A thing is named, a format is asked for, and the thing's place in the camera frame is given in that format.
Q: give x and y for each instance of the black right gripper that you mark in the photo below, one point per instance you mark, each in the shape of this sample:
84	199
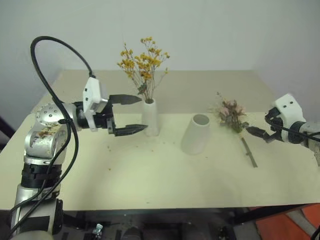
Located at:
273	122

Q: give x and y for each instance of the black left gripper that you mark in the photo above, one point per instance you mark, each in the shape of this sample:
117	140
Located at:
102	120

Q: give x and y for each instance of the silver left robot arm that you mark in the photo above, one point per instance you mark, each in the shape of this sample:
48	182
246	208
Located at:
41	146

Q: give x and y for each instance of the pink dried flower bouquet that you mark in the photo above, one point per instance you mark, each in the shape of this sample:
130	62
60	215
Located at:
231	112

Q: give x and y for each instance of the yellow dried flower bouquet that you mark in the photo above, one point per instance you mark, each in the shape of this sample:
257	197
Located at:
143	65

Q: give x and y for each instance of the narrow tall white vase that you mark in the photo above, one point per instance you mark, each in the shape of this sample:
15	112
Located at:
151	117

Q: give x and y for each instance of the wide conical white vase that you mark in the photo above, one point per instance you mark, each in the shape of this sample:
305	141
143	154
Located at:
195	136

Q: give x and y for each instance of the orange red object under table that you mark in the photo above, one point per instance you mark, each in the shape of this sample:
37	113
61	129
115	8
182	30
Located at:
287	223

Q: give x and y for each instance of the small silver clip object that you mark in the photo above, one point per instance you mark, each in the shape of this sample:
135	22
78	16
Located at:
98	228

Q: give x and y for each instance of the dark rounded shape under table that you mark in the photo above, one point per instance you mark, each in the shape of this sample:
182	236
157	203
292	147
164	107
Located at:
132	233

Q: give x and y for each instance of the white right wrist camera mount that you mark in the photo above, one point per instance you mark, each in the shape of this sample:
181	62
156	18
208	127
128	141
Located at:
290	110

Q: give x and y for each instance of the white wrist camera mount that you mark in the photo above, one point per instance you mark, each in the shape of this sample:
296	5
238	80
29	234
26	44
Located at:
91	92
290	110

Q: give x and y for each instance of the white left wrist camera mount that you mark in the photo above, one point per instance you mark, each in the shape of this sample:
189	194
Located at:
91	92

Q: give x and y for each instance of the black table frame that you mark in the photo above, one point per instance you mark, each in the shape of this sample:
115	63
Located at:
155	220

